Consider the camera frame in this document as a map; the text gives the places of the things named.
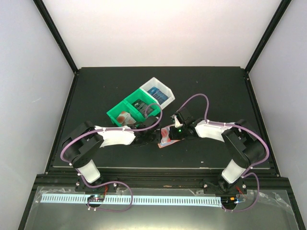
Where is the purple cable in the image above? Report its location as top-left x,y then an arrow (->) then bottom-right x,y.
178,93 -> 267,213
60,103 -> 164,213

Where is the pink leather card holder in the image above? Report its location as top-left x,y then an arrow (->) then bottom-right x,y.
158,125 -> 180,148

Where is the red credit card stack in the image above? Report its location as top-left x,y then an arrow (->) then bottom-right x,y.
116,111 -> 136,126

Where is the left circuit board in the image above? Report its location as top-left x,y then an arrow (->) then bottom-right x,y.
87,195 -> 105,203

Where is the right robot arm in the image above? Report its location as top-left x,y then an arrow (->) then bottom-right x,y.
169,107 -> 270,194

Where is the white bin with blue cards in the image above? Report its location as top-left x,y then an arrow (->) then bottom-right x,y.
140,77 -> 175,109

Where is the circuit board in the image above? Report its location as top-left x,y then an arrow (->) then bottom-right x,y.
221,196 -> 240,205
87,195 -> 105,203

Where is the black frame post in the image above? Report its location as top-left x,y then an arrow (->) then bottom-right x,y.
33,0 -> 79,74
245,0 -> 291,74

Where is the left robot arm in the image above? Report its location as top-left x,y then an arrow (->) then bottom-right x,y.
60,116 -> 161,191

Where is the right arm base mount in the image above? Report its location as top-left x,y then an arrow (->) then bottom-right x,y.
202,176 -> 245,195

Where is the right circuit board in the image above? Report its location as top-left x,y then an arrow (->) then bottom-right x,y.
221,196 -> 240,205

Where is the left black frame post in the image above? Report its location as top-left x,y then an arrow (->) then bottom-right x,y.
33,0 -> 79,74

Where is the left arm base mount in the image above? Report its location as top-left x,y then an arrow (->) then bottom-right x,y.
75,176 -> 121,194

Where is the blue credit card stack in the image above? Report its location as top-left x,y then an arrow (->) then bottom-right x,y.
148,87 -> 168,104

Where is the black credit card stack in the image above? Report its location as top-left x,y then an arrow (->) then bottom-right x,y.
132,99 -> 154,119

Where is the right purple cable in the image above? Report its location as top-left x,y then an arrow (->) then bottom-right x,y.
178,93 -> 267,213

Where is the green bin with black cards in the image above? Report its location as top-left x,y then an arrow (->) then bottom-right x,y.
124,89 -> 161,122

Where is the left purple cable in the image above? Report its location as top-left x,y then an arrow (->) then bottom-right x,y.
60,103 -> 164,213

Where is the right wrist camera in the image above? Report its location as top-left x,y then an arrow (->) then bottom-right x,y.
171,115 -> 183,128

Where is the white slotted cable duct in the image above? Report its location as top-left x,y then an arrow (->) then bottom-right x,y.
40,194 -> 222,207

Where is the right black frame post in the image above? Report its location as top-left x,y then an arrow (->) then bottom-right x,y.
245,0 -> 291,74

